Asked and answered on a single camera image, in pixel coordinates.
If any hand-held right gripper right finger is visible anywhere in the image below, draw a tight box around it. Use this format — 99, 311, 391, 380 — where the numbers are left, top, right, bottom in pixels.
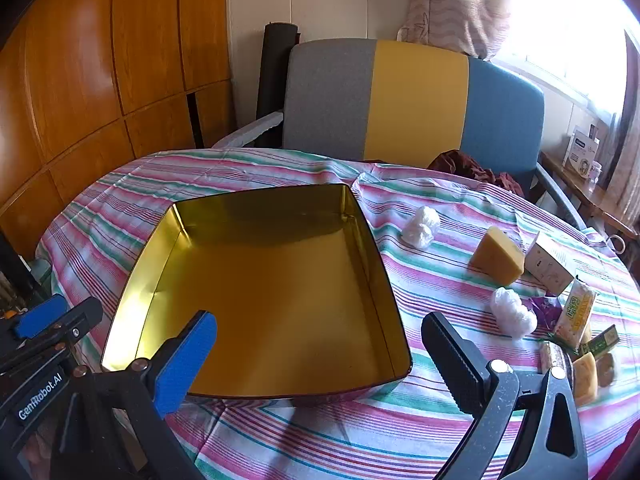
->
421, 311, 590, 480

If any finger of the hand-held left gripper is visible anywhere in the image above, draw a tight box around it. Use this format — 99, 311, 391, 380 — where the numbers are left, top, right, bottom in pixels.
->
0, 294, 70, 341
0, 297, 104, 376

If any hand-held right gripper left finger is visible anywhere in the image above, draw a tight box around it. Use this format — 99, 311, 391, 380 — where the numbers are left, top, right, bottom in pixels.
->
47, 310, 218, 480

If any white plastic-wrapped ball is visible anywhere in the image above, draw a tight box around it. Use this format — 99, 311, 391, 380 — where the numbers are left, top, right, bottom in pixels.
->
402, 206, 441, 247
490, 286, 538, 336

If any cream roll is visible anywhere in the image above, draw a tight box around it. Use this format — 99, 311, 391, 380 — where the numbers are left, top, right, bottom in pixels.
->
539, 341, 568, 373

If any purple wrapper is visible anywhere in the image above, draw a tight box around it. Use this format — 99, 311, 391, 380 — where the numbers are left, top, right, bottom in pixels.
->
530, 296, 566, 331

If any gold square tin box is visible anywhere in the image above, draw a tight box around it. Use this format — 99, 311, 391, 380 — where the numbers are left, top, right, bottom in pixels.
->
100, 183, 413, 403

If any yellow sponge cheese wedge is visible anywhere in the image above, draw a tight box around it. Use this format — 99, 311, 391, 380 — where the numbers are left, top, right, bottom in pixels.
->
469, 226, 526, 287

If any cracker packet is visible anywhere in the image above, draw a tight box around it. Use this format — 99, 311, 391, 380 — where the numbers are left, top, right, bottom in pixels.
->
552, 277, 601, 351

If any pale yellow sponge block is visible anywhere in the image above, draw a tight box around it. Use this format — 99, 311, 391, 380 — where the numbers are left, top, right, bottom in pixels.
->
572, 352, 598, 407

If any white carton box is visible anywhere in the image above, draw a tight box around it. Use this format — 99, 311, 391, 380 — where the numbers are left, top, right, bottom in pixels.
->
522, 231, 576, 296

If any small green box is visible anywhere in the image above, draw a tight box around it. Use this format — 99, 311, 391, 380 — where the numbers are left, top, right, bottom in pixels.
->
582, 324, 621, 358

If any striped tablecloth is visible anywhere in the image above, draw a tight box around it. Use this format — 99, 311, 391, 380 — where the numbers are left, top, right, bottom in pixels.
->
35, 147, 640, 480

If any dark red cloth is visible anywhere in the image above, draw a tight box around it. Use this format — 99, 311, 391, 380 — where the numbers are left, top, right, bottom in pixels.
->
427, 150, 526, 198

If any wooden side table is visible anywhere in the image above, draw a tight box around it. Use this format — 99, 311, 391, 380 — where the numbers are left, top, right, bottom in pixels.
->
540, 150, 640, 241

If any wooden wardrobe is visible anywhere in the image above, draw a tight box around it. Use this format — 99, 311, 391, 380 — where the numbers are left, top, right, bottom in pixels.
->
0, 0, 236, 261

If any white printed box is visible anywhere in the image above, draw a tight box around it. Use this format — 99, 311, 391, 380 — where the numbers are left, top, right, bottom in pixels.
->
562, 130, 601, 178

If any grey yellow blue armchair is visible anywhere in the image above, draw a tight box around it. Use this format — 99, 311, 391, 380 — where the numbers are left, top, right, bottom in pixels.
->
212, 38, 588, 231

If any striped beige curtain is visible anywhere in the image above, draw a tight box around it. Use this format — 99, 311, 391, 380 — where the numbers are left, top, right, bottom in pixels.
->
602, 30, 640, 216

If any black rolled mat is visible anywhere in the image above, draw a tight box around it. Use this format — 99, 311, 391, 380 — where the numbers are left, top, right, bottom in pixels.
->
255, 21, 301, 121

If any window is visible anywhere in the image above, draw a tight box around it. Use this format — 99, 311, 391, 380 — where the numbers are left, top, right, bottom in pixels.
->
480, 0, 631, 111

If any pink patterned curtain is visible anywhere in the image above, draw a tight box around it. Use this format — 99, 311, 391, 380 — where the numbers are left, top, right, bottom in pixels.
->
397, 0, 513, 58

